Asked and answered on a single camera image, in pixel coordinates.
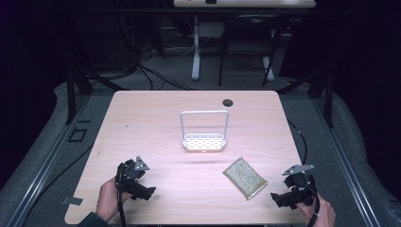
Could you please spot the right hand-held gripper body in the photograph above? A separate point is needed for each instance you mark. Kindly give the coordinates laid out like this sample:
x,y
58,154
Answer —
x,y
299,184

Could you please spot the white-legged background desk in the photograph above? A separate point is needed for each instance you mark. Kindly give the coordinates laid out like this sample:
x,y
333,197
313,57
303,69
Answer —
x,y
196,47

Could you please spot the yellow-green mesh sponge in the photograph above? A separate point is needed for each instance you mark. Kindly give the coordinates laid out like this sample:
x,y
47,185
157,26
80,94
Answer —
x,y
245,178

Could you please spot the person's left hand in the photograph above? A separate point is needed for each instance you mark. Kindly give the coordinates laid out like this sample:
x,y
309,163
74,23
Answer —
x,y
108,198

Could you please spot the person's right hand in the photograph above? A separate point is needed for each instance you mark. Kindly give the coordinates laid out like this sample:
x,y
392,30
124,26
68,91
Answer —
x,y
321,214

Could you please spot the black metal frame stand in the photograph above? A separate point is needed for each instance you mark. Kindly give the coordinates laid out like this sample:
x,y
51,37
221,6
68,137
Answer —
x,y
329,101
71,94

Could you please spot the aluminium floor rail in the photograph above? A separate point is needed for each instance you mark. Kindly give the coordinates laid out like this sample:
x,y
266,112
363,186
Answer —
x,y
41,170
346,164

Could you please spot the black chair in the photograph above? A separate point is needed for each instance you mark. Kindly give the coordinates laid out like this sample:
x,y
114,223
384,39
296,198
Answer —
x,y
249,34

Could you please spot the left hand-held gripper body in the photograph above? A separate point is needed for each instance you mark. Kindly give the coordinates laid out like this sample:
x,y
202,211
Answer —
x,y
130,176

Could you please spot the white metal sponge rack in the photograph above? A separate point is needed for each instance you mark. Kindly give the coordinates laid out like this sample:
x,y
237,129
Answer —
x,y
205,142

